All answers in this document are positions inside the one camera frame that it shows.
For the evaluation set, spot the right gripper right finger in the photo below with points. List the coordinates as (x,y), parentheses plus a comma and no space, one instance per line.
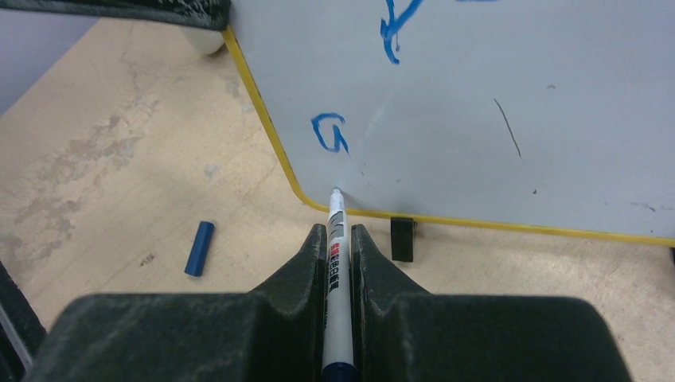
(381,336)

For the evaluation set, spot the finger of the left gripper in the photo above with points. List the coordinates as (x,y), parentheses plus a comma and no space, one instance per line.
(201,14)

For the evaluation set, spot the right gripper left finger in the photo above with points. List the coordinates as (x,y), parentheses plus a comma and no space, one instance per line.
(286,342)

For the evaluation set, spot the blue white marker pen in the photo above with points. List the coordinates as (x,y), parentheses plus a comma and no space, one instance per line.
(337,354)

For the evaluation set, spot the blue marker cap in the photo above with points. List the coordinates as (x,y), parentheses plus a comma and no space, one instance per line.
(199,251)

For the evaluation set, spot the yellow framed whiteboard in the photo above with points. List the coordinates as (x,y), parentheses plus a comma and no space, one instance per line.
(539,116)

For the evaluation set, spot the white PVC pipe frame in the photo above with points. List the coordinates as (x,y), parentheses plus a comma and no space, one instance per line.
(204,42)

